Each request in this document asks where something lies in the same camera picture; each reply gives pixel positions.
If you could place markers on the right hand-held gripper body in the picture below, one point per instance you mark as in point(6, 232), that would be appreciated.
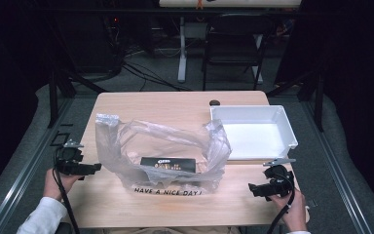
point(280, 182)

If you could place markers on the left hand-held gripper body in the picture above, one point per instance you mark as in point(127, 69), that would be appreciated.
point(68, 154)

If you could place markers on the clear printed plastic bag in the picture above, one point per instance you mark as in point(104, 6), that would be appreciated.
point(117, 156)

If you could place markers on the white plastic bin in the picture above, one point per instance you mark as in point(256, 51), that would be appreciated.
point(256, 139)

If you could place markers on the black box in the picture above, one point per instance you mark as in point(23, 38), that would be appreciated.
point(168, 164)

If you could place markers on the person's right hand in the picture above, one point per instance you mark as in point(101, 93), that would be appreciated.
point(295, 211)

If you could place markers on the person's left hand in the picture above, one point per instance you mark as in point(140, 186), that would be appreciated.
point(50, 185)

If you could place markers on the black metal stand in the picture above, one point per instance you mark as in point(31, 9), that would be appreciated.
point(53, 104)
point(319, 107)

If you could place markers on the black table grommet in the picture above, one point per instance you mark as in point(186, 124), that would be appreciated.
point(214, 103)

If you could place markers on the wooden desk with white legs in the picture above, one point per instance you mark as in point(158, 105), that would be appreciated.
point(182, 65)

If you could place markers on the black folding chair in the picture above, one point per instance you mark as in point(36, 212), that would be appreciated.
point(237, 48)

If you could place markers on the orange clamp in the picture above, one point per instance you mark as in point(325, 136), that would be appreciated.
point(200, 3)

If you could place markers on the metal floor rail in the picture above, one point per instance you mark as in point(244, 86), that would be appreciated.
point(27, 167)
point(336, 169)

